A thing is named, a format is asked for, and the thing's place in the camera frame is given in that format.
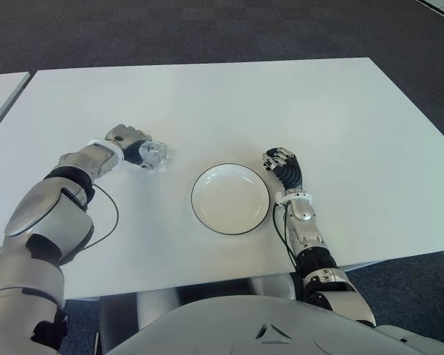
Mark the right white robot leg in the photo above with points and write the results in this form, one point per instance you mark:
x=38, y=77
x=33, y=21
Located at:
x=273, y=286

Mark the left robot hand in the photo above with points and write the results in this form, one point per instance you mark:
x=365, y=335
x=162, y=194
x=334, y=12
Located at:
x=127, y=134

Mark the left white robot leg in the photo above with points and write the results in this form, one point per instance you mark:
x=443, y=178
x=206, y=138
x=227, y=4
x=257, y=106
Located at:
x=157, y=307

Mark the grey robot torso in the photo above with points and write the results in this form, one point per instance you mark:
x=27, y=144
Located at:
x=244, y=325

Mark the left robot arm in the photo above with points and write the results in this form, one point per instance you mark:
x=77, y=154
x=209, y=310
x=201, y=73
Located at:
x=48, y=218

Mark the white plate with black rim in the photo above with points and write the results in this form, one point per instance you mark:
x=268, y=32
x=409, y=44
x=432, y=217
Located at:
x=229, y=199

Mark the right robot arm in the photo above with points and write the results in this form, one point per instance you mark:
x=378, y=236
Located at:
x=306, y=236

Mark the clear plastic cup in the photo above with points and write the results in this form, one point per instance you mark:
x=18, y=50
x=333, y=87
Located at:
x=157, y=153

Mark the white robot leg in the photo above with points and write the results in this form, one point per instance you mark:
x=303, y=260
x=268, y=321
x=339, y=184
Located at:
x=273, y=286
x=157, y=307

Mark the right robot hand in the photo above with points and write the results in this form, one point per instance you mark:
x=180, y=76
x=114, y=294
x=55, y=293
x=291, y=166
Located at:
x=290, y=174

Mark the white neighbouring table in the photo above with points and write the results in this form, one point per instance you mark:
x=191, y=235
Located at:
x=0, y=96

